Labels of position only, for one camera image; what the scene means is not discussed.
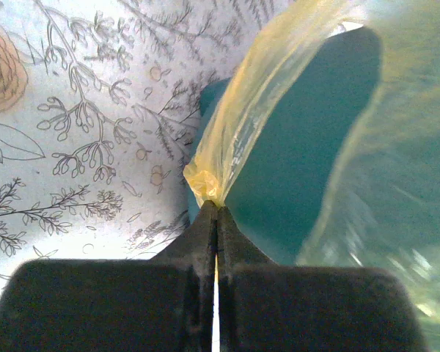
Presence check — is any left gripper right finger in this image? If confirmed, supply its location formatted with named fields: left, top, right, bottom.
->
left=217, top=208, right=428, bottom=351

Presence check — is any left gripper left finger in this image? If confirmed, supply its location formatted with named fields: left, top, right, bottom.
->
left=0, top=201, right=218, bottom=351

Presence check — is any yellow translucent trash bag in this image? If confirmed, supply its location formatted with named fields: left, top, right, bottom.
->
left=184, top=1, right=440, bottom=351

